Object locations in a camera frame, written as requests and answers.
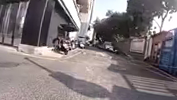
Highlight parked cars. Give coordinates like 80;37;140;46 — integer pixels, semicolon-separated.
93;39;121;54

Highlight row of parked motorcycles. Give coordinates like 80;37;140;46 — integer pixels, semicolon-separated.
50;34;87;58

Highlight raised concrete kerb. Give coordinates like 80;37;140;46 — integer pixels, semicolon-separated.
16;39;84;65

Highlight large dark tree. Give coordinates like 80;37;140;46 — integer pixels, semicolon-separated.
91;0;177;54

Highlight white multistorey building with dark shopfront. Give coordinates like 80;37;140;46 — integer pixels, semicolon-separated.
0;0;97;59

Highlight round manhole cover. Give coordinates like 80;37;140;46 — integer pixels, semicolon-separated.
0;59;21;71

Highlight low wall with gate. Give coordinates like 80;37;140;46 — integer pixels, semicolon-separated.
114;23;168;65

